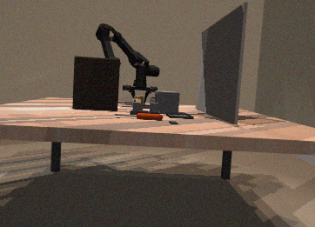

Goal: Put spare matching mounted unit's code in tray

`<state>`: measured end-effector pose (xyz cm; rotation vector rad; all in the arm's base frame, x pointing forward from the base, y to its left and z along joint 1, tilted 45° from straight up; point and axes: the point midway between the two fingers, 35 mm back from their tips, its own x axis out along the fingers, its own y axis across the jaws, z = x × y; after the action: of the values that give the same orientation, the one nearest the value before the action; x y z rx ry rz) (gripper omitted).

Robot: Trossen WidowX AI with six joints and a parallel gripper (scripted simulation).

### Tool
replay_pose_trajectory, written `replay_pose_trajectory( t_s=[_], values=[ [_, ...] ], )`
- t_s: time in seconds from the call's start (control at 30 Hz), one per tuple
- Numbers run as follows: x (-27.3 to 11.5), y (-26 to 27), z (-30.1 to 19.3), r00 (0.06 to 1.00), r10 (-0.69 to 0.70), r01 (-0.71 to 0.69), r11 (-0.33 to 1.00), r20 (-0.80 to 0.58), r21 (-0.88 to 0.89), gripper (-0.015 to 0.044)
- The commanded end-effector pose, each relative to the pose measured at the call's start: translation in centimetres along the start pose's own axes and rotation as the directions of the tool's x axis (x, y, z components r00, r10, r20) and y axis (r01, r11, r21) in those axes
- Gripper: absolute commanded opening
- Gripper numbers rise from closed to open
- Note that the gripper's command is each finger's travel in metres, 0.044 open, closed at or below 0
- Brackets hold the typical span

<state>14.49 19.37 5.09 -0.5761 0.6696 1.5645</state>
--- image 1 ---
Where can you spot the red-handled screwdriver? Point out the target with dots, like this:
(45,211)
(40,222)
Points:
(144,116)

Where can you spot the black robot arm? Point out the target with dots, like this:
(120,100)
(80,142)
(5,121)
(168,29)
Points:
(135,58)

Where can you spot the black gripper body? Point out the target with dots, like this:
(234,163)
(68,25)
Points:
(140,82)

